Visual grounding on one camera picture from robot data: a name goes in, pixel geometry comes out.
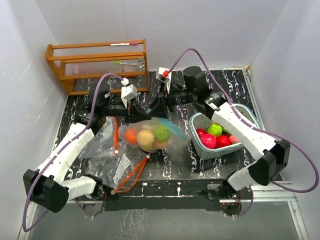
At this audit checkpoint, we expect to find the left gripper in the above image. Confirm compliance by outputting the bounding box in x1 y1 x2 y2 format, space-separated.
102 98 152 126

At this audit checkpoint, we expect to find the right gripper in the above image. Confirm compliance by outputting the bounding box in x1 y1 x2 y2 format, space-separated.
147 81 197 118

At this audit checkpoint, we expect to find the orange pumpkin toy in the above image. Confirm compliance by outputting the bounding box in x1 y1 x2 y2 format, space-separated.
124 128 138 145

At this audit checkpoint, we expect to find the green custard apple toy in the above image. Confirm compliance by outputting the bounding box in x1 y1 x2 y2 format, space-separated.
153 124 172 142

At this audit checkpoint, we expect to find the yellow pear toy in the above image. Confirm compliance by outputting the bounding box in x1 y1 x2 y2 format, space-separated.
137 129 155 146

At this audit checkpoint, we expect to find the blue zipper plastic bag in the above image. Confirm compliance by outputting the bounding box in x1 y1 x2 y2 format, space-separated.
118 117 188 153

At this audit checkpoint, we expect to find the pink peach toy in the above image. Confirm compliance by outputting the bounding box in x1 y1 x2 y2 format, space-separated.
153 140 169 149

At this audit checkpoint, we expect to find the orange zipper bag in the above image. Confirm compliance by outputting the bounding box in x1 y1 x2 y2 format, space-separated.
79 116 119 159
86 149 150 195

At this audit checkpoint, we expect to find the red apple toy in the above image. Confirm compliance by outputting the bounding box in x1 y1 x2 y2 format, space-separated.
196 128 207 138
215 135 231 149

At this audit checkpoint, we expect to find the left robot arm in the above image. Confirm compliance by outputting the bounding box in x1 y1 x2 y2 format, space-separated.
23 108 150 213

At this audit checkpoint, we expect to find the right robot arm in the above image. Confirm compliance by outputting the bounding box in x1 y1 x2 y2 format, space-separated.
148 66 291 199

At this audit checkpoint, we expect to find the light blue plastic basket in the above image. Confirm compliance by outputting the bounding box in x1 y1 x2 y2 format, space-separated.
189 103 261 160

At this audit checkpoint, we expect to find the wooden shelf rack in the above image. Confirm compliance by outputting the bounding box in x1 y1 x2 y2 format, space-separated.
44 39 150 96

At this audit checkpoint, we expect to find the pink red dragonfruit toy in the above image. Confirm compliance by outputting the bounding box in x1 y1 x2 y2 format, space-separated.
200 133 217 149

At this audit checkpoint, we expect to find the green marker pen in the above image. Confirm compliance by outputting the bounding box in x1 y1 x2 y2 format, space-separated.
112 61 138 66

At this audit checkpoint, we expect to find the pink white marker pen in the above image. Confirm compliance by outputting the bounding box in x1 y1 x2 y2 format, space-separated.
110 42 138 47

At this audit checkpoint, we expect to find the pink fruit in basket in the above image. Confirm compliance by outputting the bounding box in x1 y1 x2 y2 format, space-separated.
229 135 240 145

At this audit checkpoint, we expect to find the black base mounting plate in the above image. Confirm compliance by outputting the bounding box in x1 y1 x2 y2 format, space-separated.
74 178 253 213

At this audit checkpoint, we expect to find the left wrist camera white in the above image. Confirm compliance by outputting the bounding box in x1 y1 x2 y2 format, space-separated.
121 77 138 103

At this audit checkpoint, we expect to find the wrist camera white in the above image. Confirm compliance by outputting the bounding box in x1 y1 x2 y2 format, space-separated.
155 67 172 94
121 77 138 103

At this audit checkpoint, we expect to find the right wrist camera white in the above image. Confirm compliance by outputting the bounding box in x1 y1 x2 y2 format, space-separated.
155 67 172 94

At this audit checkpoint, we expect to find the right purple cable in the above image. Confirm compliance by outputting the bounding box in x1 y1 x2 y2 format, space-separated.
166 47 318 194

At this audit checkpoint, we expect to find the aluminium rail frame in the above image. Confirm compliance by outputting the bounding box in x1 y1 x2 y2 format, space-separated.
18 67 308 240

